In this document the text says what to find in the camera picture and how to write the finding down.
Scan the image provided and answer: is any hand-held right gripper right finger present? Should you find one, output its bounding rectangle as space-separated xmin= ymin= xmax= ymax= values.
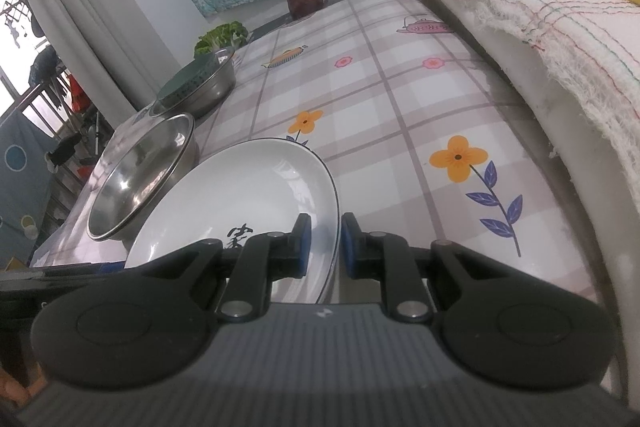
xmin=340 ymin=213 xmax=501 ymax=321

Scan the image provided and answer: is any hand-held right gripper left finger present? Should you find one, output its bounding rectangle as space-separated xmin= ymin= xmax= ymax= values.
xmin=141 ymin=213 xmax=313 ymax=320

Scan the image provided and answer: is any white printed ceramic plate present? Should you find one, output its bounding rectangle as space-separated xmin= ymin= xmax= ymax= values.
xmin=124 ymin=138 xmax=342 ymax=305

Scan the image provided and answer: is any deep steel bowl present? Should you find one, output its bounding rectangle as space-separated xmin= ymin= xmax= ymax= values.
xmin=150 ymin=48 xmax=237 ymax=120
xmin=212 ymin=48 xmax=236 ymax=72

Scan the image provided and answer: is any green ceramic bowl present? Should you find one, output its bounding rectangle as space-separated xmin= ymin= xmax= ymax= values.
xmin=157 ymin=56 xmax=221 ymax=102

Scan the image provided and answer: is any blue patterned sheet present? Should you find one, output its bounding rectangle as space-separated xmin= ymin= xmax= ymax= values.
xmin=0 ymin=112 xmax=77 ymax=269

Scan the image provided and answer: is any checked floral tablecloth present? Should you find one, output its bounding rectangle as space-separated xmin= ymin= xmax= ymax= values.
xmin=30 ymin=0 xmax=606 ymax=308

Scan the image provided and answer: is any metal railing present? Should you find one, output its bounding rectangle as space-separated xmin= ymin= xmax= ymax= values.
xmin=0 ymin=77 xmax=103 ymax=212

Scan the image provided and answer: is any orange hanging garment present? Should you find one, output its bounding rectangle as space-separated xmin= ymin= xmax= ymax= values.
xmin=67 ymin=74 xmax=94 ymax=114

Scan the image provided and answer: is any green leafy cabbage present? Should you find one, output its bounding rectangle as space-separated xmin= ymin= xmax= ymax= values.
xmin=194 ymin=22 xmax=249 ymax=56

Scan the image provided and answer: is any dark hanging jacket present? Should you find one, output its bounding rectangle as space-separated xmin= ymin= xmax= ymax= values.
xmin=27 ymin=47 xmax=67 ymax=88

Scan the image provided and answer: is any dark red round fruit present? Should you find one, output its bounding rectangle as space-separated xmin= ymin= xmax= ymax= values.
xmin=286 ymin=0 xmax=324 ymax=20

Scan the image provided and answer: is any white curtain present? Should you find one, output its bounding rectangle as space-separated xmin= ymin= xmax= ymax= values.
xmin=0 ymin=0 xmax=168 ymax=130

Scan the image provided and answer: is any white fringed cloth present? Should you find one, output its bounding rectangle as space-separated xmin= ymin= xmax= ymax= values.
xmin=377 ymin=0 xmax=640 ymax=190

